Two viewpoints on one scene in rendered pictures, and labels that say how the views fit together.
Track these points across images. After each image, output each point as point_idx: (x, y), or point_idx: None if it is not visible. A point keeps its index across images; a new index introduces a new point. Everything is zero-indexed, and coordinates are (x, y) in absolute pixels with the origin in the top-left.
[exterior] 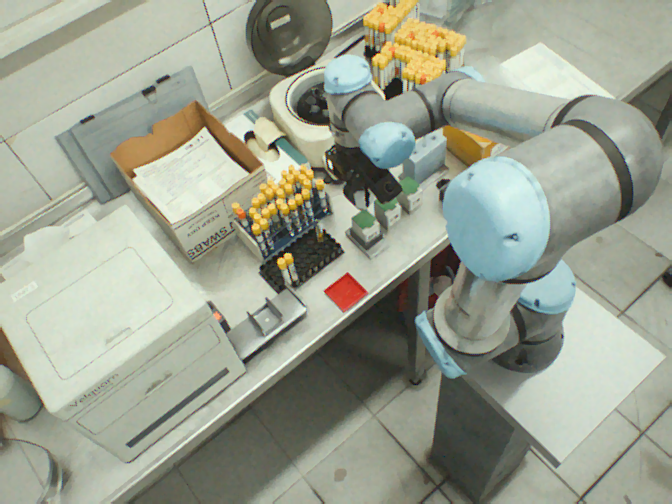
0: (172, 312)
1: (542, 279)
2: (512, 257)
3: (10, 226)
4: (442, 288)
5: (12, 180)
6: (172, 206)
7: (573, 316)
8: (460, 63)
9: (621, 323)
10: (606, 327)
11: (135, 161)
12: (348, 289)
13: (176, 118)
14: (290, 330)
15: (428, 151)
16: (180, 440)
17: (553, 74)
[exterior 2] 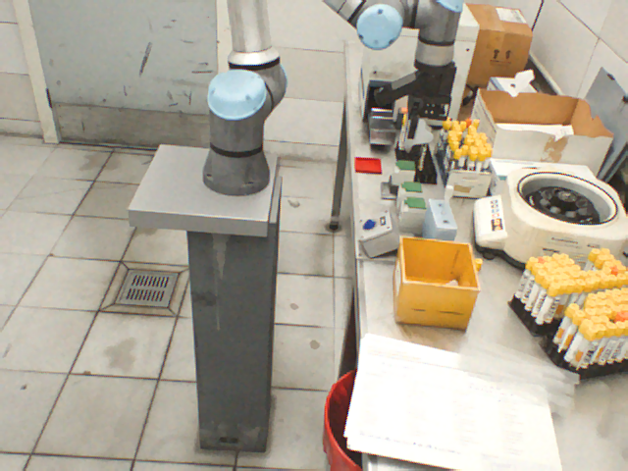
0: None
1: (234, 80)
2: None
3: (561, 90)
4: None
5: (581, 66)
6: (516, 128)
7: (211, 200)
8: (568, 350)
9: (174, 211)
10: (183, 205)
11: (576, 124)
12: (368, 167)
13: (601, 130)
14: (368, 140)
15: (433, 210)
16: (350, 96)
17: (479, 438)
